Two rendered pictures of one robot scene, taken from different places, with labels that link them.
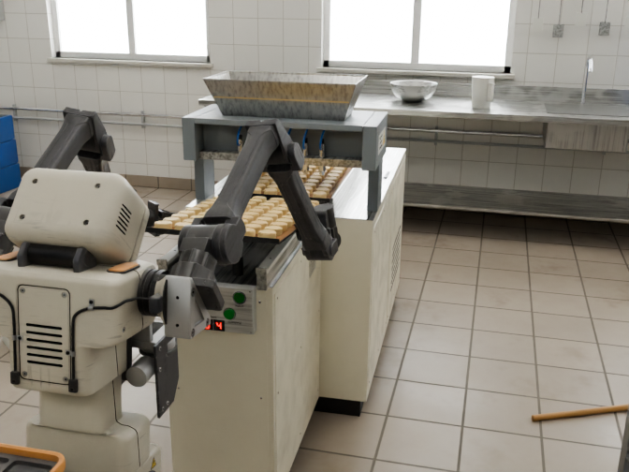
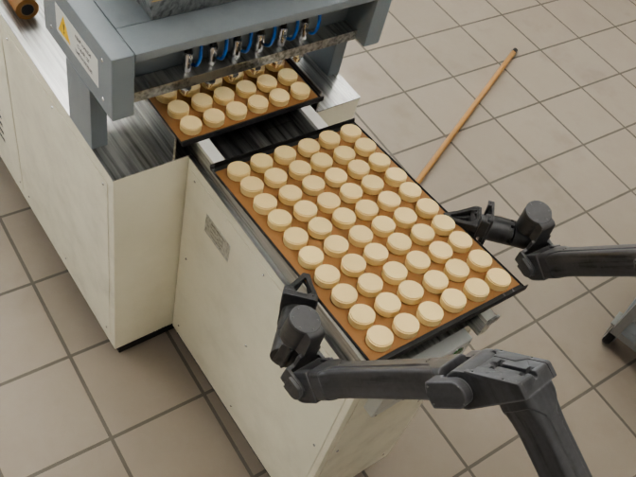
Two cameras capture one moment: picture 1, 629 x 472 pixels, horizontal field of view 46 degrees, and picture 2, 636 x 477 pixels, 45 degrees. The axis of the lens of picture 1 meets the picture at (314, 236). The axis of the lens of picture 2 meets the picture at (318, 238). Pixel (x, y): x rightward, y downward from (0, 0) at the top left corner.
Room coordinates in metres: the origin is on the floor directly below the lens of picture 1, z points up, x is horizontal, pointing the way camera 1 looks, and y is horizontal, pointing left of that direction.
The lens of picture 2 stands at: (1.76, 1.21, 2.16)
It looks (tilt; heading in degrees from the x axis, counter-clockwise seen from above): 50 degrees down; 299
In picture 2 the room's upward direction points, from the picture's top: 18 degrees clockwise
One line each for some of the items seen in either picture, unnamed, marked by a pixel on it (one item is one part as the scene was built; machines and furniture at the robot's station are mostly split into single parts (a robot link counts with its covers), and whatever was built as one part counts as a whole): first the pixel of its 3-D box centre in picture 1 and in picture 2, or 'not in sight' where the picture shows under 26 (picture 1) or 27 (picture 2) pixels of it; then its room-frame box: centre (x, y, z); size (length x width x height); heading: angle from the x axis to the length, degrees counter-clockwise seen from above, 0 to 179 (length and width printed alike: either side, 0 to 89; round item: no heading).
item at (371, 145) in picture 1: (287, 158); (220, 39); (2.79, 0.11, 1.01); 0.72 x 0.33 x 0.34; 78
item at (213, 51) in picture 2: not in sight; (216, 59); (2.69, 0.22, 1.07); 0.06 x 0.03 x 0.18; 168
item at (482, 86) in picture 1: (483, 92); not in sight; (4.96, -1.11, 0.98); 0.18 x 0.14 x 0.20; 26
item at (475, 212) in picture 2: not in sight; (462, 224); (2.08, 0.03, 0.95); 0.09 x 0.07 x 0.07; 32
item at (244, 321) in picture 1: (214, 306); (417, 372); (1.94, 0.28, 0.77); 0.24 x 0.04 x 0.14; 78
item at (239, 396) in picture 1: (253, 349); (297, 324); (2.30, 0.21, 0.45); 0.70 x 0.34 x 0.90; 168
